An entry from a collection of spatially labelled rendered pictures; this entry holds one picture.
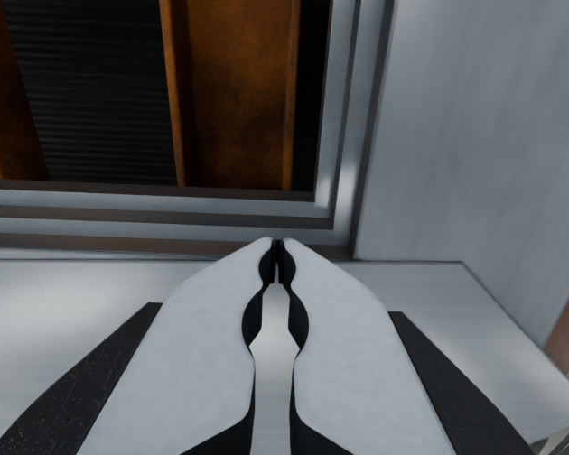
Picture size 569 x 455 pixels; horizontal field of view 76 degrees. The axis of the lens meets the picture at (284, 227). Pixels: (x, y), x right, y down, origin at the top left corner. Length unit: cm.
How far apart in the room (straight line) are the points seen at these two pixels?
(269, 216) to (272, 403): 9
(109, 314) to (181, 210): 5
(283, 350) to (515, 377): 11
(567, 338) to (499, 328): 7
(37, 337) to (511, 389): 22
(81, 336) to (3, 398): 6
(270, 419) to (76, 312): 10
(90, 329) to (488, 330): 17
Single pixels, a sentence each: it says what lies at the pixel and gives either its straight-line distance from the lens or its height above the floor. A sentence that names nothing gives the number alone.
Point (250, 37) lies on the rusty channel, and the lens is 28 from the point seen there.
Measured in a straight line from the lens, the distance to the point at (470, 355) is 19.
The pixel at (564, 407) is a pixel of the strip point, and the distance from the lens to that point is 24.
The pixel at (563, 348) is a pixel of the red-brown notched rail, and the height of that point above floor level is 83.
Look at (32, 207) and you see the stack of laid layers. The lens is 18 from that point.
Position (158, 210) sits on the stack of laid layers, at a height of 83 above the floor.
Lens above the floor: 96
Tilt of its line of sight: 62 degrees down
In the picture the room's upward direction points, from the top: 180 degrees clockwise
